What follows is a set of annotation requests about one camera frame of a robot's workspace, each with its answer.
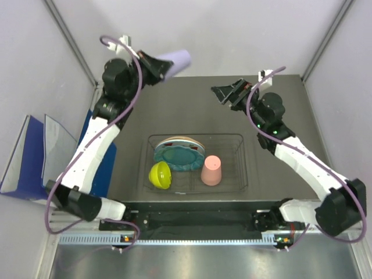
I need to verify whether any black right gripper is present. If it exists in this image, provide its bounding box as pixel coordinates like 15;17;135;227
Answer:
210;80;266;131

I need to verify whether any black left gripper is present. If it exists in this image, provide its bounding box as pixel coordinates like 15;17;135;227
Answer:
123;50;173;101

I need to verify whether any purple plastic cup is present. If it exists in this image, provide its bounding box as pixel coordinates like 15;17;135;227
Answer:
156;49;191;82

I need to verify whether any pink plastic cup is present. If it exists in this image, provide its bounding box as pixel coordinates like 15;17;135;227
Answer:
201;155;222;186

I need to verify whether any yellow-green plastic bowl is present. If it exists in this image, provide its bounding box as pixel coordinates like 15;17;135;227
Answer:
148;161;171;189

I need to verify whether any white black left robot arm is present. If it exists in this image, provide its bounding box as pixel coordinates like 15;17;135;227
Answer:
46;50;191;231

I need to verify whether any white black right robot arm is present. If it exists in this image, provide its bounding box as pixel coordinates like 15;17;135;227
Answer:
211;78;367;243

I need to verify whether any white patterned plate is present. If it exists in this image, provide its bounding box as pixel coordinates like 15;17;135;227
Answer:
155;138;206;155

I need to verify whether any beige plate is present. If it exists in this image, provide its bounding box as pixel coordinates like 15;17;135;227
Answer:
158;135;204;151

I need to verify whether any teal scalloped plate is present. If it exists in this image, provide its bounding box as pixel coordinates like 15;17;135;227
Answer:
153;145;205;171

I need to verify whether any blue folder right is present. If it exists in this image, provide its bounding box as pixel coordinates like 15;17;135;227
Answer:
69;110;120;198

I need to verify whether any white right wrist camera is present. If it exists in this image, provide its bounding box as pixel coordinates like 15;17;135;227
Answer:
258;69;273;90

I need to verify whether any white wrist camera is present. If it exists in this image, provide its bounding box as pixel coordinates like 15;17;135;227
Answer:
107;35;139;59
258;69;273;90

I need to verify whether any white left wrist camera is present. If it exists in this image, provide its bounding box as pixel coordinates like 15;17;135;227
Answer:
107;35;139;59

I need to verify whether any black wire dish rack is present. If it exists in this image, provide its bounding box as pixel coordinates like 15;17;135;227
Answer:
142;134;248;195

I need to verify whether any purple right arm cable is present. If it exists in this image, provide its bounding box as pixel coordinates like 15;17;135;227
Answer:
246;66;367;252

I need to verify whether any blue ring binder middle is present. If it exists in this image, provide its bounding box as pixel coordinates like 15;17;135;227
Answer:
41;115;77;187

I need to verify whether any blue ring binder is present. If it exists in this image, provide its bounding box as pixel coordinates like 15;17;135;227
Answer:
1;115;47;201
41;115;77;187

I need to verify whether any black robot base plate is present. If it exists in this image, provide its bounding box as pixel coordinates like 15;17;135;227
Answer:
98;200;294;233

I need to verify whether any blue ring binder left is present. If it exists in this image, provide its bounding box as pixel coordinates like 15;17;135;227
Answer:
1;115;47;201

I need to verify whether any grey slotted cable duct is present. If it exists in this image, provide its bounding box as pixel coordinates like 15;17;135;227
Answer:
58;233;290;246

